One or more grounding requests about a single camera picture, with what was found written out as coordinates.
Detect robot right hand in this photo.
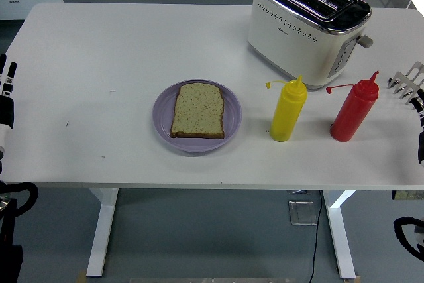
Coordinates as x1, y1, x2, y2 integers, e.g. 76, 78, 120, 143
409, 89, 424, 168

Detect speckled bread slice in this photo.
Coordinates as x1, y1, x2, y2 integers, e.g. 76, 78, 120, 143
170, 82, 226, 140

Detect purple round plate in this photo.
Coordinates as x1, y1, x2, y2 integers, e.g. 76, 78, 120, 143
152, 79, 243, 154

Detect silver metal toast rack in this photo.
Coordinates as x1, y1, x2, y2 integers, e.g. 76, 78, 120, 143
386, 60, 424, 111

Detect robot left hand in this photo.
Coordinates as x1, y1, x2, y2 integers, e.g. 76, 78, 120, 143
0, 53, 18, 153

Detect black floor cable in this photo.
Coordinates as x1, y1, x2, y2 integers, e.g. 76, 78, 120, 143
309, 190, 325, 283

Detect white table leg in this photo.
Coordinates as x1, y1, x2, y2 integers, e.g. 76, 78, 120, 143
323, 190, 357, 280
85, 187, 119, 278

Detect yellow squeeze bottle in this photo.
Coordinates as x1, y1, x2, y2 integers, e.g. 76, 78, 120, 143
264, 75, 309, 142

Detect white two-slot toaster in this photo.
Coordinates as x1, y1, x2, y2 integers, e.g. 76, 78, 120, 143
247, 0, 374, 91

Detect clear plastic floor cover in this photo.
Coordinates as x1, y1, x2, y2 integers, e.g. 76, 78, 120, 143
288, 199, 318, 227

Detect red squeeze bottle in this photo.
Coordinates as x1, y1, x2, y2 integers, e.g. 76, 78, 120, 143
325, 70, 380, 142

